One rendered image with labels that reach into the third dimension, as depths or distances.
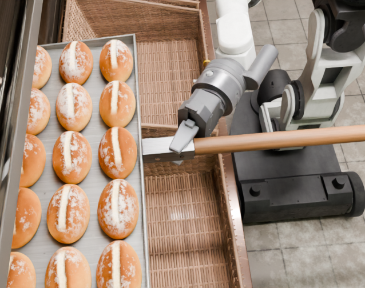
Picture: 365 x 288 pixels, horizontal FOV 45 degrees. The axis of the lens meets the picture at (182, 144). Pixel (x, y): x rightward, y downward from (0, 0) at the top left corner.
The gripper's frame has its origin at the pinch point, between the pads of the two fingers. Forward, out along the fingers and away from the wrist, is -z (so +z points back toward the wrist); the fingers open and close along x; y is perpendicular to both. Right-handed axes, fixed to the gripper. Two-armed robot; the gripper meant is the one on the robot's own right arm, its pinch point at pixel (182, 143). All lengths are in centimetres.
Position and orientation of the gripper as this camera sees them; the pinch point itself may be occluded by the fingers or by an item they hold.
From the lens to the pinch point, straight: 77.0
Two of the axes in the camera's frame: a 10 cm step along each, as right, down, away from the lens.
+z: 4.9, -7.4, 4.5
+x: 0.0, 5.2, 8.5
